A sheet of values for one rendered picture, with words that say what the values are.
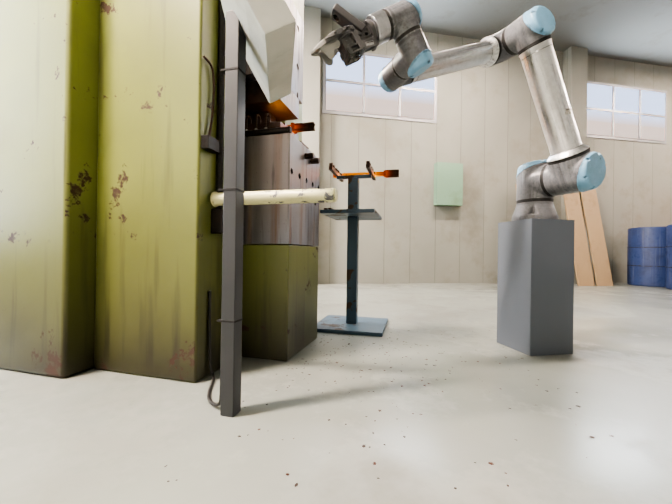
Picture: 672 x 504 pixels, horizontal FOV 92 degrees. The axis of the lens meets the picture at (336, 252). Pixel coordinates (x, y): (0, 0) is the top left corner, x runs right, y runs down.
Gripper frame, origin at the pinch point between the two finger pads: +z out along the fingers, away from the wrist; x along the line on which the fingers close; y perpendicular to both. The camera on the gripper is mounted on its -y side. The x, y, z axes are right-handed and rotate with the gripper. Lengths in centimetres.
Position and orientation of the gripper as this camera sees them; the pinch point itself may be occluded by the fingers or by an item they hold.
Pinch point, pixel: (313, 50)
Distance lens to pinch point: 118.3
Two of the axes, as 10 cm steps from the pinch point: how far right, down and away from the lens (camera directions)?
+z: -8.6, 4.9, -1.5
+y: 4.8, 8.7, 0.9
